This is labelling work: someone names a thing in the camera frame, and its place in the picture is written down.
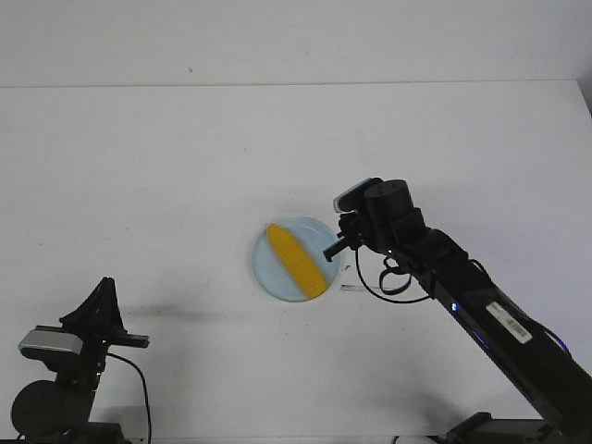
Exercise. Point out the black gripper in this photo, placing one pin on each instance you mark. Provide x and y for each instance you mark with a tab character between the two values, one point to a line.
353	233
98	323

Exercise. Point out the yellow corn cob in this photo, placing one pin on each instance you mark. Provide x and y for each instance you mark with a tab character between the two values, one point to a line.
298	263

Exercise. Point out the light blue round plate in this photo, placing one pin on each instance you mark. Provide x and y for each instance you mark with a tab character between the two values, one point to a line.
269	273

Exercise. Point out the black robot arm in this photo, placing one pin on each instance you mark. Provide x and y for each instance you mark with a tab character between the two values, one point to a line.
380	215
58	410

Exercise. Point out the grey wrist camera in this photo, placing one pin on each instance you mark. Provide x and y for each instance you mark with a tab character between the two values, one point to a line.
350	199
50	341

